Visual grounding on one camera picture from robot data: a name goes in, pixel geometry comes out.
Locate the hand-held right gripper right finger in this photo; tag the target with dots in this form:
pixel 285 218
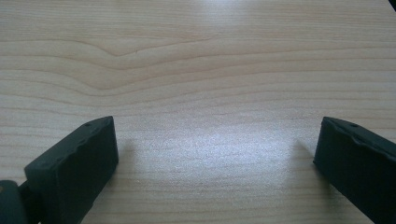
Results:
pixel 361 161

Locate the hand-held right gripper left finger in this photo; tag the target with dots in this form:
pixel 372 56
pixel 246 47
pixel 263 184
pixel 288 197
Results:
pixel 73 168

